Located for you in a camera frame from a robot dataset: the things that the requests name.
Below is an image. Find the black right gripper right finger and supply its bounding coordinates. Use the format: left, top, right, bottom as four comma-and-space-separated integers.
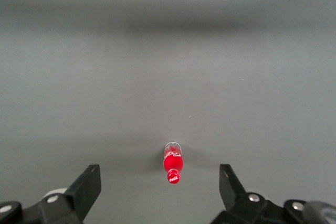
209, 164, 310, 224

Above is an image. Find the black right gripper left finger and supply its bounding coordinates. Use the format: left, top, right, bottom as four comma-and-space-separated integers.
0, 164, 102, 224

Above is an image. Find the red Coca-Cola bottle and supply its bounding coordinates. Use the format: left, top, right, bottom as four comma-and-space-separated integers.
163, 141, 184, 185

